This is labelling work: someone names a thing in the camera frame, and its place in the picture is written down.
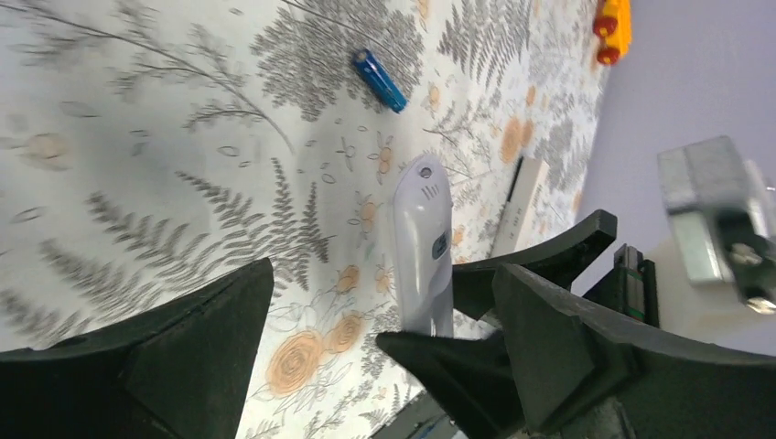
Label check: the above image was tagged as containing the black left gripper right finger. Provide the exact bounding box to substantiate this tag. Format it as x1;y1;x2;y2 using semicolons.
492;265;775;438

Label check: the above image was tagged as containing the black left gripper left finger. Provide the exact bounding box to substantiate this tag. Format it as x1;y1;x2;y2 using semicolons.
1;259;274;438

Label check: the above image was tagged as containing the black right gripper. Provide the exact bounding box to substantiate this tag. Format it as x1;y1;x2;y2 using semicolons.
452;209;660;327

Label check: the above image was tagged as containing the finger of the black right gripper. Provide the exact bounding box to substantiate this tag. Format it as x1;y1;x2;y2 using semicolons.
375;331;525;438

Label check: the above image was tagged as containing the white air conditioner remote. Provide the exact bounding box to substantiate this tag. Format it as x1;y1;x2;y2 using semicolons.
391;154;454;337

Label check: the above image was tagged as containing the blue battery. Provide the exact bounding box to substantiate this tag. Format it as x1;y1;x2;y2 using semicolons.
352;48;407;113

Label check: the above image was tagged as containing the long white rectangular remote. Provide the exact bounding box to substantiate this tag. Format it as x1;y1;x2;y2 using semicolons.
490;156;549;257

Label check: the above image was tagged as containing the floral patterned table mat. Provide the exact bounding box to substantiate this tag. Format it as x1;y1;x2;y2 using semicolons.
1;1;607;438

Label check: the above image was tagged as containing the yellow toy car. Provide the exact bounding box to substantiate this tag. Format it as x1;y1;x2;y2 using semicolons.
593;0;632;66

